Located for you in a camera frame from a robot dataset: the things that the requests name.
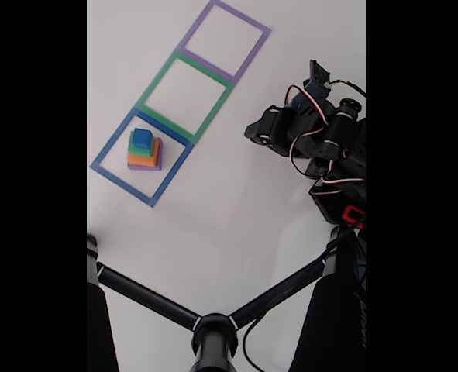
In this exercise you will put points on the purple block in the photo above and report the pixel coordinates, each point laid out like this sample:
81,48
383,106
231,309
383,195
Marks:
158,164

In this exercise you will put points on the black camera tripod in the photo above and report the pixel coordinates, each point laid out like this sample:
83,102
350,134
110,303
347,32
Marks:
213,341

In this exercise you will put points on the green block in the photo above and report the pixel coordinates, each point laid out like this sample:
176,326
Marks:
135,149

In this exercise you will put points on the orange block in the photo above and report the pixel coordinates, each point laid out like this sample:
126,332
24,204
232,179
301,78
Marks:
143,159

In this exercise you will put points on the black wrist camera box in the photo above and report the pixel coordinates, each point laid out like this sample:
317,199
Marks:
317,79

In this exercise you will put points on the small blue cube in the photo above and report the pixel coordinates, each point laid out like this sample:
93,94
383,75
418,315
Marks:
141,138

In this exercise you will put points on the red clamp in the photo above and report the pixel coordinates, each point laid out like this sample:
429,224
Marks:
352,215

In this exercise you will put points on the blue tape square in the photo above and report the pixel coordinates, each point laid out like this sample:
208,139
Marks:
124,182

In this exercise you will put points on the purple tape square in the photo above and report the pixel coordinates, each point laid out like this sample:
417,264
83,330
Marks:
209,66

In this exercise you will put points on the green tape square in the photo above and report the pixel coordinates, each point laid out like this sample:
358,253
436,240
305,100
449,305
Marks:
151,87

